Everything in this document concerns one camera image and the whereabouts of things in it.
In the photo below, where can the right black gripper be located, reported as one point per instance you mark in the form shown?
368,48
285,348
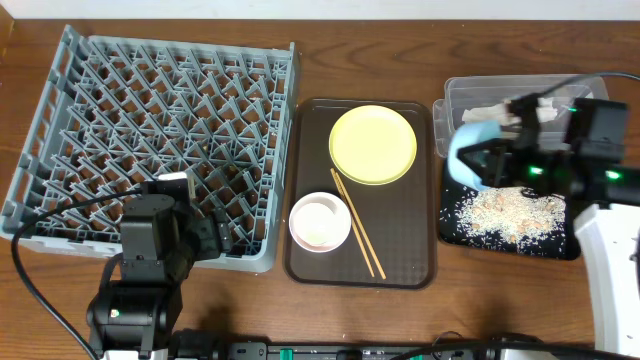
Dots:
495,172

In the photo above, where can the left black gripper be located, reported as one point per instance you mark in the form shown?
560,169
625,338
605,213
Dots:
220,233

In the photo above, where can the light blue bowl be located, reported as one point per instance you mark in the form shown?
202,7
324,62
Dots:
467,135

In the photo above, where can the white napkin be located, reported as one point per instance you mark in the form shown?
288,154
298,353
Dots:
499,112

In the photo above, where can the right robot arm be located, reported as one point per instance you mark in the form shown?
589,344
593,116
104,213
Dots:
588,171

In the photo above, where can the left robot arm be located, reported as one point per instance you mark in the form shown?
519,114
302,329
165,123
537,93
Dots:
139,298

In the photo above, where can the black waste tray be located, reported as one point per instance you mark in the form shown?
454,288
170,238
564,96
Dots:
558,244

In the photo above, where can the clear plastic bin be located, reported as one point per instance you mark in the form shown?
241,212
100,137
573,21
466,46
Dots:
466,93

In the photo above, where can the rice and food scraps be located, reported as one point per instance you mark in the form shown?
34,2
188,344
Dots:
509,216

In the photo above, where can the brown serving tray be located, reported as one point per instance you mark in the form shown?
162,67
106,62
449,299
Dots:
400,217

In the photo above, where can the pink bowl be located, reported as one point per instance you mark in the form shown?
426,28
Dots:
320,222

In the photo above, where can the yellow round plate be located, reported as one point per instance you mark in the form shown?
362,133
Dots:
372,145

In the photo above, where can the wooden chopstick left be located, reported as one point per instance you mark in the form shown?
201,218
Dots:
343,194

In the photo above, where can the wooden chopstick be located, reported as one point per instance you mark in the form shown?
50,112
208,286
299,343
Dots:
367,242
343,194

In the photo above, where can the wooden chopstick right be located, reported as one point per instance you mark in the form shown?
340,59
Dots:
367,242

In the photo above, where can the grey plastic dish rack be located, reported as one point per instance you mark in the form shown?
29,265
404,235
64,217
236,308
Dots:
115,112

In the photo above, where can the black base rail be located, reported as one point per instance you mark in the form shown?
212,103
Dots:
195,345

